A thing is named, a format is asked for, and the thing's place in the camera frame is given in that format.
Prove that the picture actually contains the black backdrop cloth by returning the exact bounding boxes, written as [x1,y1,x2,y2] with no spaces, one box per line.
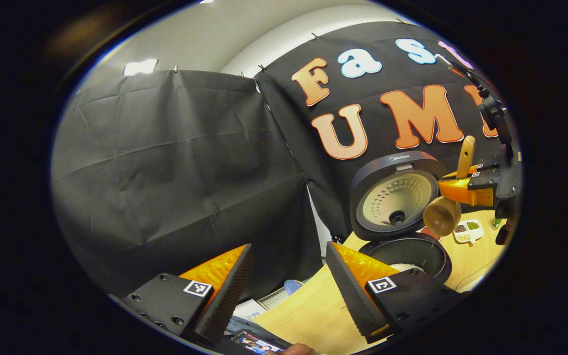
[51,20,511,301]

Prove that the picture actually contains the smartphone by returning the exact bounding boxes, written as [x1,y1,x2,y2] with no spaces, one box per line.
[231,330,284,354]

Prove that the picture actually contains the wooden spoon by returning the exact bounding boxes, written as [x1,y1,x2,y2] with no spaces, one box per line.
[423,136,477,237]

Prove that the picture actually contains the clear rice container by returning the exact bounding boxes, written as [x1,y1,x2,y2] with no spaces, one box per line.
[454,256,507,294]

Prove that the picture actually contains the rice cooker with black lid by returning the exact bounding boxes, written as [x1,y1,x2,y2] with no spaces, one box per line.
[349,151,453,284]

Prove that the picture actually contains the ceiling light panel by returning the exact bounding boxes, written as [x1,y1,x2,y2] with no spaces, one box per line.
[122,59,159,76]

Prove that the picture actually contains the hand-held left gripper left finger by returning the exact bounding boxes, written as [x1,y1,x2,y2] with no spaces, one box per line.
[121,243,255,346]

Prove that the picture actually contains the white divided bean dish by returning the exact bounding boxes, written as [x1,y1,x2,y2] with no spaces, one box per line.
[453,219,485,245]

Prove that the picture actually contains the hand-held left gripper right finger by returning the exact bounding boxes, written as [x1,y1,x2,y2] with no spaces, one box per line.
[325,242,467,344]

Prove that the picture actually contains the white grid object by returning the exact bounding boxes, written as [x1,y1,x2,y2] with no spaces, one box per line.
[257,287,289,310]

